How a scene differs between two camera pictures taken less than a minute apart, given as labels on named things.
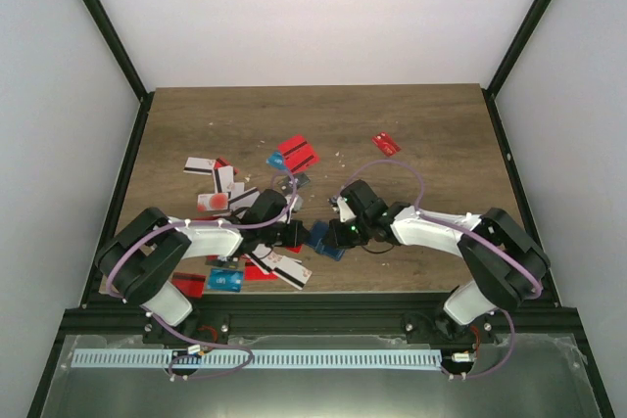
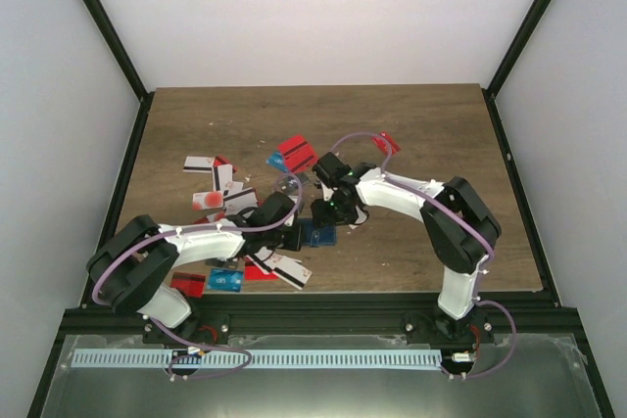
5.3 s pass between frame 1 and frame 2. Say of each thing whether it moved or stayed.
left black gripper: stayed
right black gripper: moved
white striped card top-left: stayed
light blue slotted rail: stayed
